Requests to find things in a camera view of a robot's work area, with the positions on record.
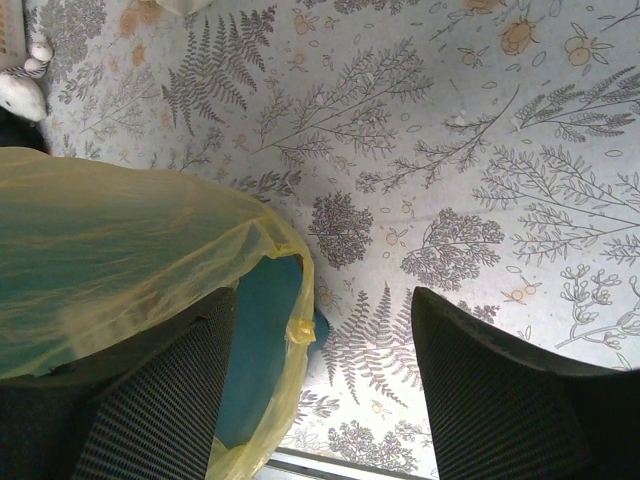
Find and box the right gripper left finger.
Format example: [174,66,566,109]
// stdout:
[1,288,236,479]

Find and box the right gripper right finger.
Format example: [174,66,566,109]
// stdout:
[411,287,639,479]

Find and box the teal trash bin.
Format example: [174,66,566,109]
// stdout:
[0,179,331,449]

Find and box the yellow trash bag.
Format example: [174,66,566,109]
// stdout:
[1,147,315,479]

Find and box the cream plush lamb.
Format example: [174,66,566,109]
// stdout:
[1,42,54,122]

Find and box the metal base rail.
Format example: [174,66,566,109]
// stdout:
[264,447,391,480]

